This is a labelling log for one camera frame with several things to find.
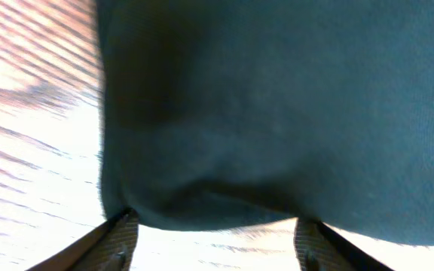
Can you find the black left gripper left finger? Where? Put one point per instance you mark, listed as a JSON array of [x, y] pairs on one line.
[[109, 247]]

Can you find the black polo shirt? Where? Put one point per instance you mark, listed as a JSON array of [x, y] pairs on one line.
[[231, 113]]

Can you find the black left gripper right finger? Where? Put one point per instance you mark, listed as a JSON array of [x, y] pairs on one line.
[[319, 248]]

